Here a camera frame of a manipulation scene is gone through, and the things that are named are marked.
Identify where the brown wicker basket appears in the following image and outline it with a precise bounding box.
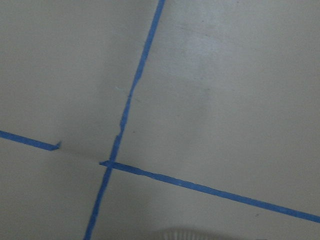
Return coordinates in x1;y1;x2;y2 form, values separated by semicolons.
149;226;271;240

